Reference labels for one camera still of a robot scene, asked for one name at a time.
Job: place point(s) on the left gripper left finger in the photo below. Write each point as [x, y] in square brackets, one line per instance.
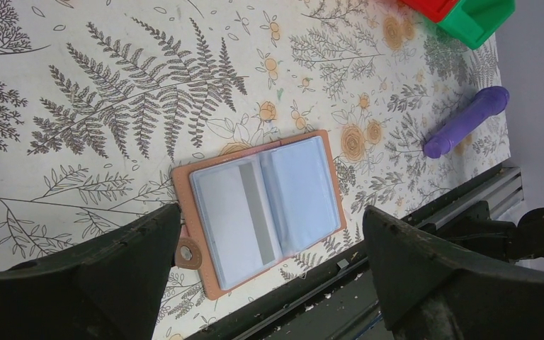
[109, 287]

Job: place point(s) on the tan leather card holder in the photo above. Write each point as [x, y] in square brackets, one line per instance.
[251, 209]

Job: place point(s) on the red plastic bin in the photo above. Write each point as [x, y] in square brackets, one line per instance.
[434, 10]

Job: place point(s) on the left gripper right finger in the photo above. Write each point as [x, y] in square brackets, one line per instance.
[430, 288]

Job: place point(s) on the purple marker pen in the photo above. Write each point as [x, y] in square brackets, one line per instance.
[486, 103]

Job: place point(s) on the green plastic bin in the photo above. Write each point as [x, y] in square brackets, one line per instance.
[473, 22]

